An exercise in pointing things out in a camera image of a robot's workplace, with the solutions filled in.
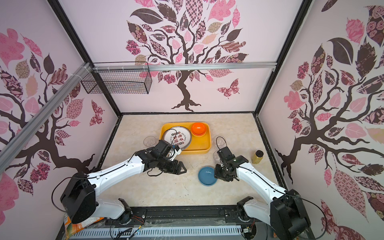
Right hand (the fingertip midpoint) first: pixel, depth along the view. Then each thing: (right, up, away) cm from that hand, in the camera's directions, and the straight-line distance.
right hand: (216, 174), depth 83 cm
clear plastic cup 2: (-2, +13, -12) cm, 18 cm away
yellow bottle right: (+25, +10, +2) cm, 27 cm away
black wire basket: (-53, +59, +11) cm, 80 cm away
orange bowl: (-10, +26, +20) cm, 34 cm away
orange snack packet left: (-70, -21, -15) cm, 75 cm away
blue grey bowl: (-6, -2, +3) cm, 7 cm away
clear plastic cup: (-43, +17, +17) cm, 50 cm away
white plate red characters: (-24, +21, +20) cm, 38 cm away
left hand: (-20, +2, -5) cm, 20 cm away
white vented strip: (-31, -23, -13) cm, 41 cm away
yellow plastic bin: (-10, +15, +14) cm, 22 cm away
